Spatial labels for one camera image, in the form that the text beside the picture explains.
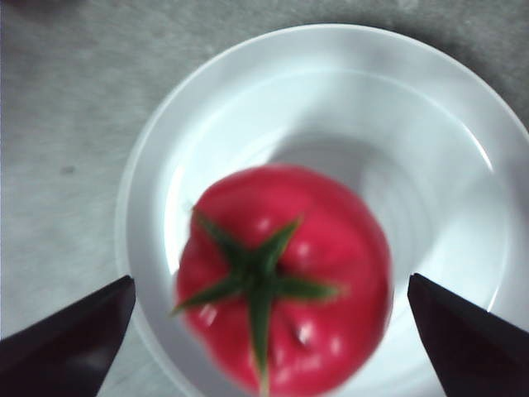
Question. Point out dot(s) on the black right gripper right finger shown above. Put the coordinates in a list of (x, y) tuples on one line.
[(475, 347)]

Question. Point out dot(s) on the grey round plate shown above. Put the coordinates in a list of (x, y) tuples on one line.
[(372, 124)]

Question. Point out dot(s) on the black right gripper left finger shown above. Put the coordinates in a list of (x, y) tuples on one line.
[(66, 351)]

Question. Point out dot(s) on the red tomato with green stem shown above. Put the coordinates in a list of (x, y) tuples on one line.
[(306, 281)]

